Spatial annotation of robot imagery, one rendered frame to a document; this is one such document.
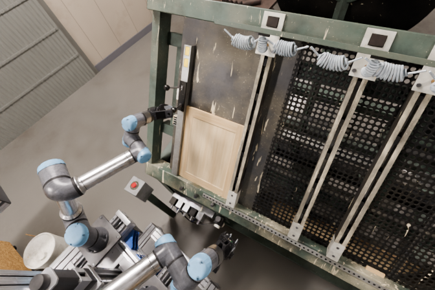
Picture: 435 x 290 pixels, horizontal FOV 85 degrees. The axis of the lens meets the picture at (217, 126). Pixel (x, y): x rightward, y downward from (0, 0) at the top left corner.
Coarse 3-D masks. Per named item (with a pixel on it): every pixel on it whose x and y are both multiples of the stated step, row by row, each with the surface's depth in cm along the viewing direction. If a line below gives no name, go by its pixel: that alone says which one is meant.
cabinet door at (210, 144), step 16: (192, 112) 156; (192, 128) 161; (208, 128) 155; (224, 128) 149; (240, 128) 143; (192, 144) 165; (208, 144) 159; (224, 144) 153; (192, 160) 170; (208, 160) 163; (224, 160) 156; (192, 176) 174; (208, 176) 167; (224, 176) 161; (224, 192) 164
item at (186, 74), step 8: (184, 48) 142; (192, 48) 141; (184, 56) 144; (192, 56) 144; (192, 64) 147; (184, 72) 147; (184, 80) 149; (184, 104) 155; (184, 112) 158; (176, 128) 165; (176, 136) 167; (176, 144) 169; (176, 152) 172; (176, 160) 174; (176, 168) 177
